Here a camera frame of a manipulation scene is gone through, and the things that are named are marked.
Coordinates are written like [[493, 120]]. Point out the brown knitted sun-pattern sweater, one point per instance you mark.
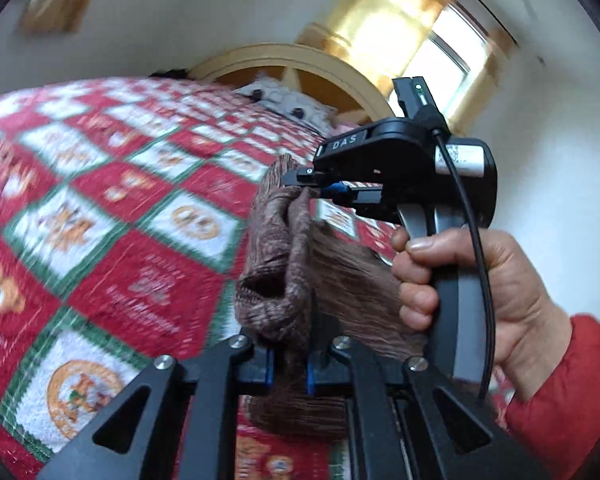
[[280, 270]]

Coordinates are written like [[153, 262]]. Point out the dark cloth beside bed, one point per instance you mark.
[[170, 74]]

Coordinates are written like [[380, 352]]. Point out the person's right forearm red sleeve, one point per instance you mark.
[[570, 400]]

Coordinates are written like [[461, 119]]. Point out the yellow narrow curtain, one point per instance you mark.
[[495, 70]]

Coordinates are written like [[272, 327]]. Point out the window behind bed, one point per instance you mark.
[[445, 55]]

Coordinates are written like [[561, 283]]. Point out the cream arched bed headboard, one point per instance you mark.
[[280, 57]]

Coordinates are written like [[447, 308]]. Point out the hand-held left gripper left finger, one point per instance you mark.
[[215, 385]]

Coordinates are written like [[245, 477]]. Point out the yellow sheer curtain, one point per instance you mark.
[[370, 20]]

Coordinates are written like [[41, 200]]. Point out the person's right hand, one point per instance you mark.
[[520, 285]]

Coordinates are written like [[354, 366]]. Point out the red checkered printed blanket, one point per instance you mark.
[[105, 260]]

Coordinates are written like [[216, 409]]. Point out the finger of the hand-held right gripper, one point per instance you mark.
[[355, 194], [300, 176]]

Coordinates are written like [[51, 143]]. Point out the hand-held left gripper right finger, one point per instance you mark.
[[360, 385]]

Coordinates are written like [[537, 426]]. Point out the grey patterned pillow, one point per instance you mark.
[[280, 97]]

